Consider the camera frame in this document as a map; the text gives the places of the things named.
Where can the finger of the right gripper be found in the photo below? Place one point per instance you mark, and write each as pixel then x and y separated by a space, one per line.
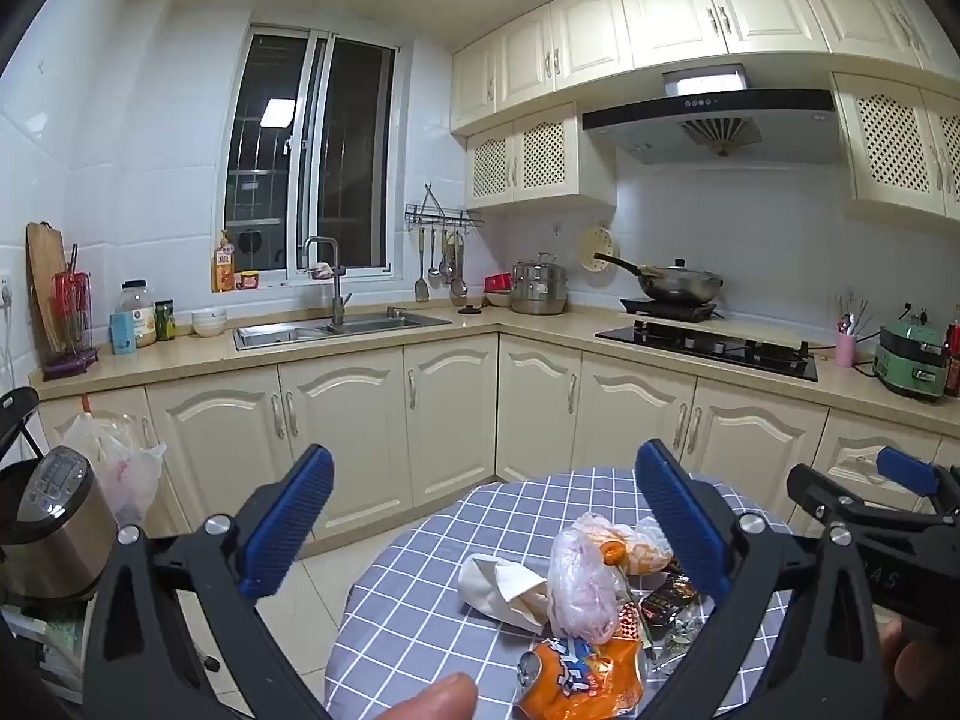
pixel 828 502
pixel 923 478

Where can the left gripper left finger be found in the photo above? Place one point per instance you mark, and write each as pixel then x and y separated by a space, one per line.
pixel 141 661

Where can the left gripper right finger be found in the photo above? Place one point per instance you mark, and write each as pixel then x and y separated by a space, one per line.
pixel 825 662

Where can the black snack wrapper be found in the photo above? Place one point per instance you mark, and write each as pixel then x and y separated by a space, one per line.
pixel 662 606

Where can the clear bag with orange peels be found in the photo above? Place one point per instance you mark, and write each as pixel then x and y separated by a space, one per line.
pixel 636 550

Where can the pink white plastic bag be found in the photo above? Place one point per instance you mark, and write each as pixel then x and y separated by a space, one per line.
pixel 581 589

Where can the orange snack wrapper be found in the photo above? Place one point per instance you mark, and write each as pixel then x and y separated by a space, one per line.
pixel 569 678

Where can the white paper bag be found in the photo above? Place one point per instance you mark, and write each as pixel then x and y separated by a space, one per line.
pixel 504 591

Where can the red white snack wrapper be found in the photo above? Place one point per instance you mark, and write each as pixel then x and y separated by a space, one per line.
pixel 630 625

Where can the steel kitchen sink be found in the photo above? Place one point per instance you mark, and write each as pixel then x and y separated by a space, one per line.
pixel 273 335

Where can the lower kitchen cabinets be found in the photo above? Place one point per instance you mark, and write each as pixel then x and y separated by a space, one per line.
pixel 412 425

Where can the kitchen cabinets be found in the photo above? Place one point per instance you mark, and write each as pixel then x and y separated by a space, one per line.
pixel 518 94
pixel 412 425

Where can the upper kitchen cabinets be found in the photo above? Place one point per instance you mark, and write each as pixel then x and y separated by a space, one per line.
pixel 518 94

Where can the person's right hand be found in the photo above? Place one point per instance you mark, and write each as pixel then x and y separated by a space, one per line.
pixel 921 674

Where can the person's left hand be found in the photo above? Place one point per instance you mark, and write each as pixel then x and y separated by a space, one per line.
pixel 453 698

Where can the green electric cooker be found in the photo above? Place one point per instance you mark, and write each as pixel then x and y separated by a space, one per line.
pixel 911 356

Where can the red sauce bottle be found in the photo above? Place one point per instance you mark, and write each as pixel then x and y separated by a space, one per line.
pixel 952 385

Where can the black gas hob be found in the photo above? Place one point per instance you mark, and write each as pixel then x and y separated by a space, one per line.
pixel 795 361

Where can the pink utensil cup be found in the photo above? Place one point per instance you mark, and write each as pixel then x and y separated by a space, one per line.
pixel 845 349

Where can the silver rice cooker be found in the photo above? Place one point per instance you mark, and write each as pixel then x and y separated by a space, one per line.
pixel 57 529

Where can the hanging plastic bag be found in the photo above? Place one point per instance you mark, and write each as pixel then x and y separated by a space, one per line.
pixel 128 472

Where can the grey checked tablecloth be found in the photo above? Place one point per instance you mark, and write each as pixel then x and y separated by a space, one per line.
pixel 405 625

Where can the blue carton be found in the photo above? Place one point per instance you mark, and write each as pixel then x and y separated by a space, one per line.
pixel 123 334

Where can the green jar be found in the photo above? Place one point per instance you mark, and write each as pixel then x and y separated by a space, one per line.
pixel 165 318

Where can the white bowls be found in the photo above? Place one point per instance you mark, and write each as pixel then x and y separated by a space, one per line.
pixel 208 323

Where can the round woven trivet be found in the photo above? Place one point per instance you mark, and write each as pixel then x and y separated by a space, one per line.
pixel 595 245

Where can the red knife holder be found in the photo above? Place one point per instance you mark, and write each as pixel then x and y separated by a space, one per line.
pixel 71 309

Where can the steel stock pot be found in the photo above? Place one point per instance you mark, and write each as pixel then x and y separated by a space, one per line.
pixel 539 286

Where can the steel faucet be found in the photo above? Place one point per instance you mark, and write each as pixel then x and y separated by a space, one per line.
pixel 337 271

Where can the orange dish soap bottle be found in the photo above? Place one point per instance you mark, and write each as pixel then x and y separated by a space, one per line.
pixel 223 265

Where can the red box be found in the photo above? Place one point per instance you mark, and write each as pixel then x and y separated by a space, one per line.
pixel 499 283

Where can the wooden cutting board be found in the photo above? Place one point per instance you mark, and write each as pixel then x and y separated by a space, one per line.
pixel 46 258

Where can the range hood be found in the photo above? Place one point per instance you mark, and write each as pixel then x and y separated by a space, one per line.
pixel 714 114

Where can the steel spatula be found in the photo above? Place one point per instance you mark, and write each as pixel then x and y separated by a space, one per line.
pixel 422 288

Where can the window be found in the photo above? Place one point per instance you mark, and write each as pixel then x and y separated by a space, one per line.
pixel 309 152

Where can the utensil wall rack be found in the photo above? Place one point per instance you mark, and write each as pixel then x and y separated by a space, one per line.
pixel 430 213

